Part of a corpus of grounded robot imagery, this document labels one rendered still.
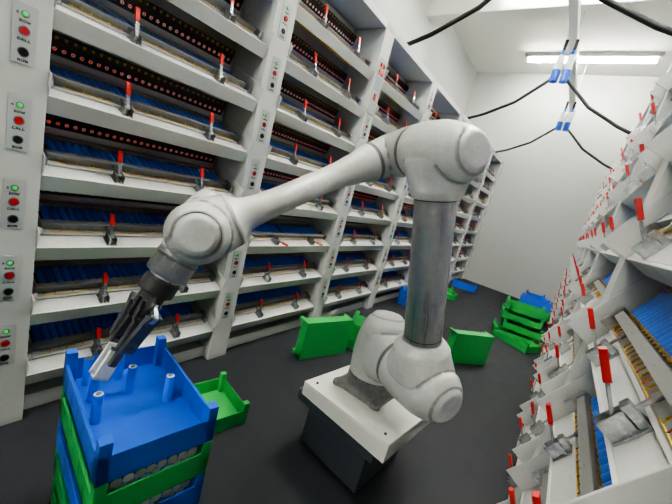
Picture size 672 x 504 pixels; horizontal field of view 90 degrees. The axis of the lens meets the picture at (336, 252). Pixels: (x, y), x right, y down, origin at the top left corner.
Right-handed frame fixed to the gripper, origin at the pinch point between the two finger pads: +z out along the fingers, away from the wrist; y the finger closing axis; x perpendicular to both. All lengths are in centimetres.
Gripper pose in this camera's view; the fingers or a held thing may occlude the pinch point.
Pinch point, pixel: (107, 361)
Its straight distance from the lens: 86.8
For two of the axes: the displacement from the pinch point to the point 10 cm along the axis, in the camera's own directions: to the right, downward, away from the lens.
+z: -5.1, 8.5, -1.4
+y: -7.0, -3.2, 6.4
